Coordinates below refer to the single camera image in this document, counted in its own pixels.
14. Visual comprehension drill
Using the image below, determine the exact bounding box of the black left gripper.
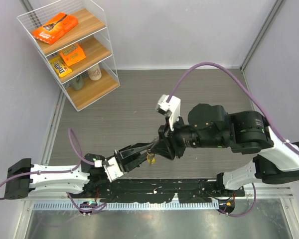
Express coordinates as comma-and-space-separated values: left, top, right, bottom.
106, 143, 155, 175

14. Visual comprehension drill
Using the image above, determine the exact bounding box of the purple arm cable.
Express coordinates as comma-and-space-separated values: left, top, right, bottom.
0, 128, 97, 201
166, 62, 299, 157

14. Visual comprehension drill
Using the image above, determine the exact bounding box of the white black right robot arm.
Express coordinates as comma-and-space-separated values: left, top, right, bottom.
150, 104, 299, 196

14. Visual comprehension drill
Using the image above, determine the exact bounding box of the grey green cup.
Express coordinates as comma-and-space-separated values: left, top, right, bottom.
70, 75, 84, 91

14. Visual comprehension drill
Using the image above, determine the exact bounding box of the white patterned cup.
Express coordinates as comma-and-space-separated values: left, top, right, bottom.
87, 64, 102, 81

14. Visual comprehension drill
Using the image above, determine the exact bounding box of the white wire wooden shelf rack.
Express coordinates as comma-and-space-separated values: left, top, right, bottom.
17, 0, 120, 112

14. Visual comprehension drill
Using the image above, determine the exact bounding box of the yellow candy bag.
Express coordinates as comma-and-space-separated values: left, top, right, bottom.
49, 56, 72, 78

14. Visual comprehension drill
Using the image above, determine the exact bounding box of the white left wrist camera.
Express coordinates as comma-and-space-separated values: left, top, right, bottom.
94, 157, 124, 182

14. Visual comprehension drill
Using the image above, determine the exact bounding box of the large orange candy bag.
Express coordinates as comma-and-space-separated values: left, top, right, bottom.
32, 12, 78, 45

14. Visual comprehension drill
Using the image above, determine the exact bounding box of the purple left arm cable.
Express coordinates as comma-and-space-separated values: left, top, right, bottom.
0, 128, 97, 201

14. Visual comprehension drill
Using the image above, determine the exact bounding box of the small orange candy bag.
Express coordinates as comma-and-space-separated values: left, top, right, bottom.
59, 43, 86, 67

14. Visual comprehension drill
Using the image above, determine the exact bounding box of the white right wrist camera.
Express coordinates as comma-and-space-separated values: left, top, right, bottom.
155, 95, 181, 131

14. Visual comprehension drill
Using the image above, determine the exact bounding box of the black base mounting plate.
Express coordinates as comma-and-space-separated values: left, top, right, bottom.
72, 178, 245, 204

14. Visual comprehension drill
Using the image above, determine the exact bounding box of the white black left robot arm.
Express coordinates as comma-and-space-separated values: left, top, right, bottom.
4, 142, 154, 200

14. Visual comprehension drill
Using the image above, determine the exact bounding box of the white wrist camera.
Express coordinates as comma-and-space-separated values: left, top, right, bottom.
94, 157, 124, 182
155, 95, 181, 131

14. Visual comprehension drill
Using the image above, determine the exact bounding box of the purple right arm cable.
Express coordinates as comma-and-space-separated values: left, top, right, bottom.
166, 62, 299, 157

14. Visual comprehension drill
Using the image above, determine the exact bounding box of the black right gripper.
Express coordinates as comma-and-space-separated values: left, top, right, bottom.
151, 114, 227, 161

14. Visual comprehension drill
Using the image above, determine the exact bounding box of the white slotted cable duct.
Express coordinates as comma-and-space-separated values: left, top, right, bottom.
32, 200, 219, 211

